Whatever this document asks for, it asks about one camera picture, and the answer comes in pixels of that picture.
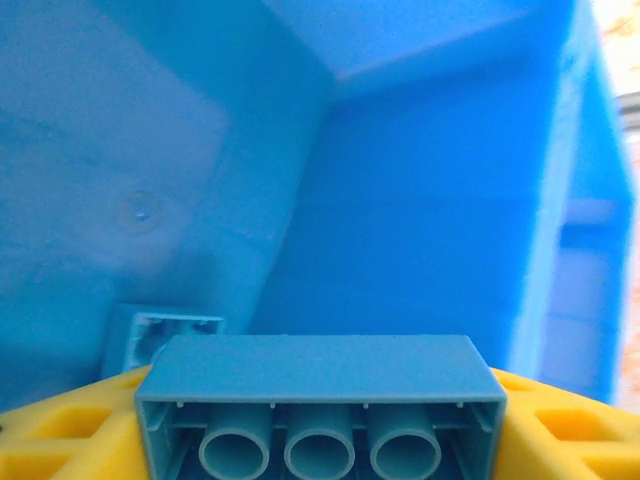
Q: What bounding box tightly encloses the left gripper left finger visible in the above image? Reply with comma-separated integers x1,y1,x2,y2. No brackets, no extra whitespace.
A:
0,363,151,480

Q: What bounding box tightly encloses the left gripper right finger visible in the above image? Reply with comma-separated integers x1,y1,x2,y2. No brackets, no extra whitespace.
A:
487,367,640,480

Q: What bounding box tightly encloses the blue lego brick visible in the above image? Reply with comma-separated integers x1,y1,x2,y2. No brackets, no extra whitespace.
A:
101,302,226,379

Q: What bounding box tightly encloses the light teal lego brick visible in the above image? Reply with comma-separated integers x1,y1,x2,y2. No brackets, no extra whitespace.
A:
134,333,507,480

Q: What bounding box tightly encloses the blue two-compartment plastic bin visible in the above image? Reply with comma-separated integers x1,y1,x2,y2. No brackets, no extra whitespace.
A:
0,0,636,416

